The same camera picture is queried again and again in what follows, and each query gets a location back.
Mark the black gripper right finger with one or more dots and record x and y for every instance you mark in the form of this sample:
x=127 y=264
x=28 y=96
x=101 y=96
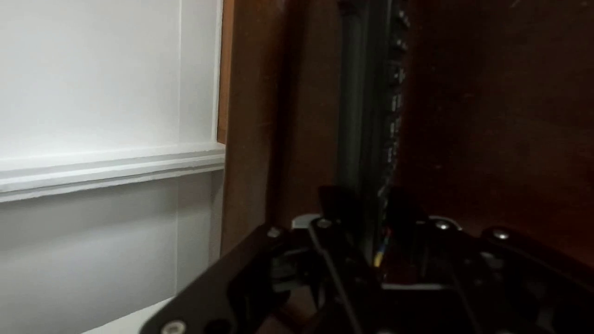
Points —
x=507 y=285

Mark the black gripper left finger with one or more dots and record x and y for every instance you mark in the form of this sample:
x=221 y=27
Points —
x=272 y=279

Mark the black remote with buttons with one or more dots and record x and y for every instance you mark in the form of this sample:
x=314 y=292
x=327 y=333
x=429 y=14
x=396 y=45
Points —
x=364 y=94

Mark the dark wooden side table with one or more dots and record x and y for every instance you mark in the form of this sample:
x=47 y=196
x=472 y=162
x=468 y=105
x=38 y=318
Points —
x=494 y=123

